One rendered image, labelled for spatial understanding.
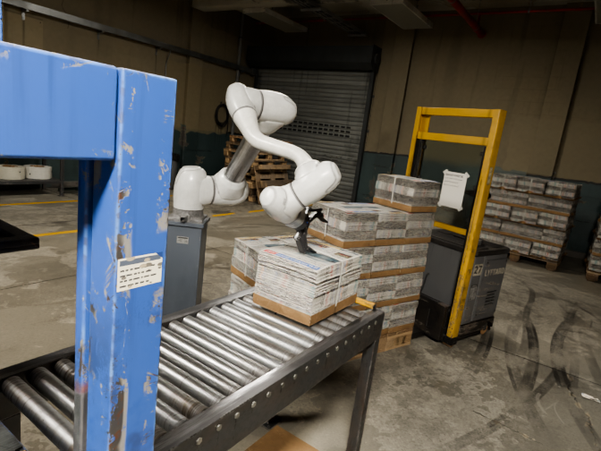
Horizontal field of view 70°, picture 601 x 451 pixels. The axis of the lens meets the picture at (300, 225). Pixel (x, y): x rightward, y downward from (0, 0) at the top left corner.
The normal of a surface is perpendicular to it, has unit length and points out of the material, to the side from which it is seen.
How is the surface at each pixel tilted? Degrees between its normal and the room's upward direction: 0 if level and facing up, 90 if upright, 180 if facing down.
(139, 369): 90
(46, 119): 90
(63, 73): 90
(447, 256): 90
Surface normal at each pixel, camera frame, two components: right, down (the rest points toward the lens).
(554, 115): -0.57, 0.10
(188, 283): 0.05, 0.22
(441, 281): -0.81, 0.02
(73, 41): 0.81, 0.22
